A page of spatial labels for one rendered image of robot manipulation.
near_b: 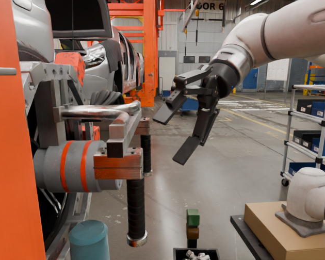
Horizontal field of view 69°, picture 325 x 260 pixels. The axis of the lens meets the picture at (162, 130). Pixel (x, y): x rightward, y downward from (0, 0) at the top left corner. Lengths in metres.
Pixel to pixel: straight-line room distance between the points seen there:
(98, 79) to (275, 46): 2.85
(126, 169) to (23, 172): 0.25
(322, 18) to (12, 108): 0.49
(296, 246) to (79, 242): 0.90
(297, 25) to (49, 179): 0.63
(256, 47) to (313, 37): 0.11
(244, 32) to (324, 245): 0.97
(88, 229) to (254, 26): 0.59
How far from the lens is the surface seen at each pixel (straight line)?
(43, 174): 0.67
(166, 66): 12.26
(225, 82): 0.53
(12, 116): 0.22
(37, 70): 0.56
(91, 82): 3.22
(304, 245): 1.24
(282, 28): 0.55
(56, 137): 0.66
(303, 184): 1.23
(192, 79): 0.44
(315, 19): 0.53
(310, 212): 1.26
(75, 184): 0.64
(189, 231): 0.83
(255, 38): 0.58
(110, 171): 0.46
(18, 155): 0.22
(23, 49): 0.71
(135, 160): 0.44
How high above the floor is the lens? 1.10
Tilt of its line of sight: 13 degrees down
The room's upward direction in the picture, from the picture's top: straight up
